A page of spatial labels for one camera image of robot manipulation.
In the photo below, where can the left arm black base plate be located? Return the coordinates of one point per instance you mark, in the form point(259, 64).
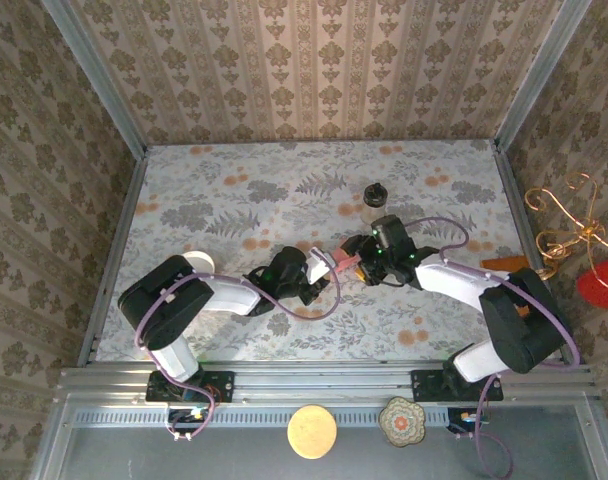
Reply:
point(219, 387)

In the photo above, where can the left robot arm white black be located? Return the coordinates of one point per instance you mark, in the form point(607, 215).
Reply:
point(164, 305)

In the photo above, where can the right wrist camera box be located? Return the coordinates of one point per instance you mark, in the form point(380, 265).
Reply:
point(391, 232)

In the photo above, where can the small circuit board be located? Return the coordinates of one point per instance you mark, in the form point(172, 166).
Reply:
point(464, 419)
point(186, 417)

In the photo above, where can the floral patterned dish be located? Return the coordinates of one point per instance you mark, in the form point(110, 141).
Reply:
point(401, 422)

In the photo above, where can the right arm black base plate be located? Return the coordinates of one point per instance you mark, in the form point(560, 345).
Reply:
point(426, 387)

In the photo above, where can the small black round knob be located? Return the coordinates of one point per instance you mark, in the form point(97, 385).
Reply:
point(374, 197)

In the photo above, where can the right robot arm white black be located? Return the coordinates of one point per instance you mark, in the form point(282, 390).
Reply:
point(524, 325)

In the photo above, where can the aluminium frame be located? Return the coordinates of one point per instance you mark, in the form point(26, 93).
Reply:
point(334, 375)

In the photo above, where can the round cork coaster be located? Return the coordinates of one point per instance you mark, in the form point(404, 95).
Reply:
point(311, 431)

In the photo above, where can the brown rectangular mat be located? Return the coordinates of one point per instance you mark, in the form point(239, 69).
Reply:
point(504, 262)

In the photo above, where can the floral tablecloth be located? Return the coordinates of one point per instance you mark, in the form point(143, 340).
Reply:
point(234, 170)

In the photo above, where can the red ornament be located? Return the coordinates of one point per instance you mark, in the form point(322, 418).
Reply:
point(601, 285)

